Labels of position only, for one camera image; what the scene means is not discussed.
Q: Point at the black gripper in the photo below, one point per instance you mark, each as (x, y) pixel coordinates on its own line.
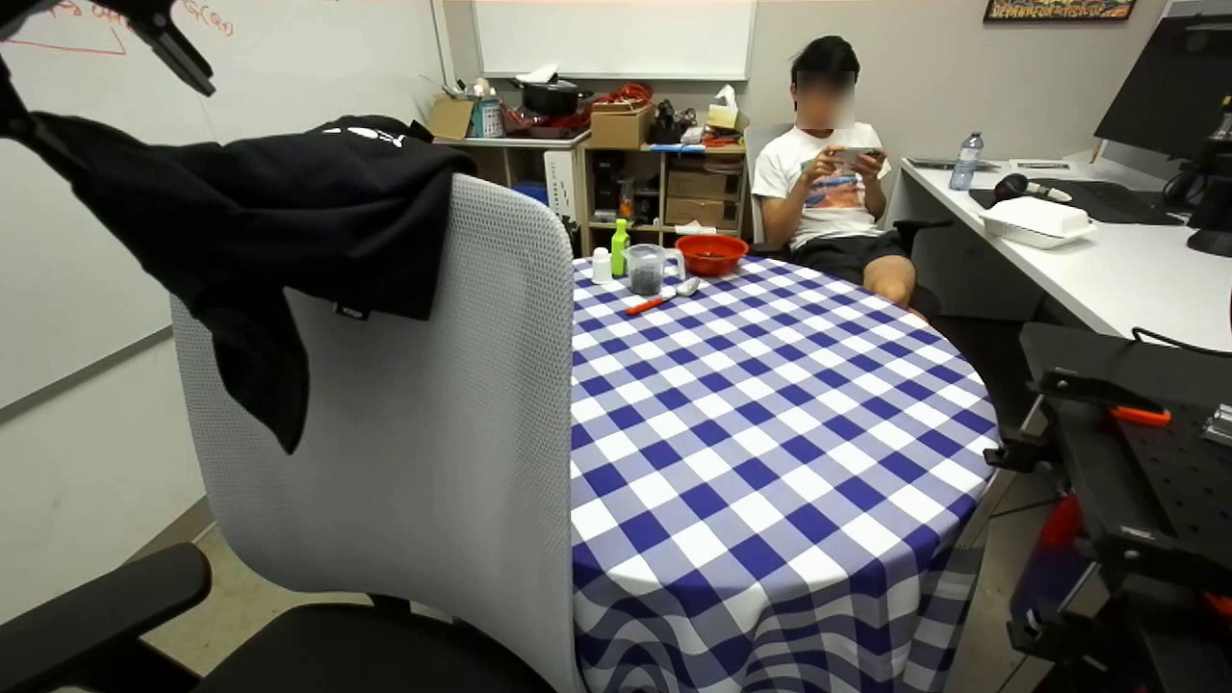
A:
(138, 7)

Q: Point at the black shirt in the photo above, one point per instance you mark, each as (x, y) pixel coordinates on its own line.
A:
(284, 216)

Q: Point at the grey office chair black armrests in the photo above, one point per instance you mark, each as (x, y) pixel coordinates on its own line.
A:
(425, 424)

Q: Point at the seated person white shirt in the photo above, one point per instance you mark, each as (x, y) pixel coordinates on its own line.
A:
(820, 195)

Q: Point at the cardboard box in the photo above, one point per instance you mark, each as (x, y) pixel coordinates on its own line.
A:
(447, 120)
(702, 197)
(620, 125)

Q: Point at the black bag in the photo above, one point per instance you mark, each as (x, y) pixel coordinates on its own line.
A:
(548, 98)

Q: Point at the small clear white bottle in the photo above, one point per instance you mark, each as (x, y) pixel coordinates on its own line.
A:
(602, 269)

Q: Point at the wooden storage shelf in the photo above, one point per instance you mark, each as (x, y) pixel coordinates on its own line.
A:
(642, 195)

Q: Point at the green bottle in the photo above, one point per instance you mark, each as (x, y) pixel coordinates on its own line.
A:
(620, 253)

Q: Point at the red pen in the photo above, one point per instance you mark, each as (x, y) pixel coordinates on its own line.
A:
(648, 307)

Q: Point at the tissue box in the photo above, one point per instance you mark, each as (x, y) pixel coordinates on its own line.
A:
(725, 112)

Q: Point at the red bowl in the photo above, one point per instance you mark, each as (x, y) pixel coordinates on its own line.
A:
(711, 254)

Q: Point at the blue white checkered tablecloth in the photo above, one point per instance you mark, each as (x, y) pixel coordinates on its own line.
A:
(770, 449)

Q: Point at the clear water bottle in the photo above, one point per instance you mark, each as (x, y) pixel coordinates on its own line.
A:
(967, 163)

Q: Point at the black headphones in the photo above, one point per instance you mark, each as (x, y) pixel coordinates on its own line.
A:
(1014, 188)

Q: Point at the white food container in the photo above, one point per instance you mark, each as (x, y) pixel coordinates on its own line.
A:
(1038, 220)

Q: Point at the framed picture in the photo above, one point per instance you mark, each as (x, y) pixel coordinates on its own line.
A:
(1062, 11)

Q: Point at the white desk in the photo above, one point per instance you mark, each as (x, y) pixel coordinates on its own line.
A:
(1128, 281)

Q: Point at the black monitor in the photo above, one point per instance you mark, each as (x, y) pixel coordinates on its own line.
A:
(1176, 89)

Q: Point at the orange black clamp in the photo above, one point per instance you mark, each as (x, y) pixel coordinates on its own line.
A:
(1141, 417)

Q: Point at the black equipment cart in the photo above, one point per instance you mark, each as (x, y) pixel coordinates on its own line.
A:
(1155, 514)

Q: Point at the white wall whiteboard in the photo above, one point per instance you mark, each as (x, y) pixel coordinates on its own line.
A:
(616, 39)

